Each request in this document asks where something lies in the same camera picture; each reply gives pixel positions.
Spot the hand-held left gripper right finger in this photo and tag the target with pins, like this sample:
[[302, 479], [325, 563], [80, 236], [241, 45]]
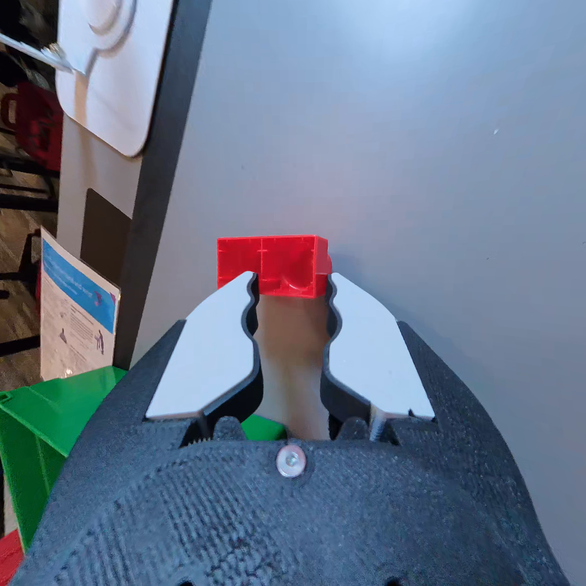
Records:
[[375, 361]]

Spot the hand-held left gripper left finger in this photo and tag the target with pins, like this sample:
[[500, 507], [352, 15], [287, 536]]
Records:
[[206, 361]]

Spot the red plastic block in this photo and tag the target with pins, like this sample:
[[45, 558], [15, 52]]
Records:
[[274, 261]]

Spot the person's right forearm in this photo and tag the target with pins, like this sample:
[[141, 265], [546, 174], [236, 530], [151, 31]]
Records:
[[293, 357]]

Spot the printed instruction sheet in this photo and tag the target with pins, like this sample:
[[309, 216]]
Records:
[[73, 320]]

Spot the green plastic bin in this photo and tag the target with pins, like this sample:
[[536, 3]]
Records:
[[41, 435]]

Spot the red plastic bin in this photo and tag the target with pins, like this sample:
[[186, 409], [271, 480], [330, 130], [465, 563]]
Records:
[[9, 554]]

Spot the red plastic crate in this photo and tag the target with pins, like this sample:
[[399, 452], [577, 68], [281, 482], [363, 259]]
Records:
[[36, 128]]

